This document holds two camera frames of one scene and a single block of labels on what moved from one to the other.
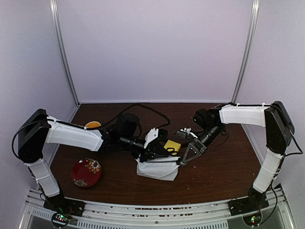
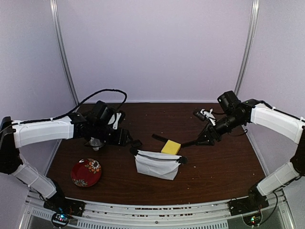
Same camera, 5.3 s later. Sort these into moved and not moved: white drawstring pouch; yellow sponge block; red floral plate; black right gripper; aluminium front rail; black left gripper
Moved: black right gripper; black left gripper
Not moved: white drawstring pouch; aluminium front rail; red floral plate; yellow sponge block
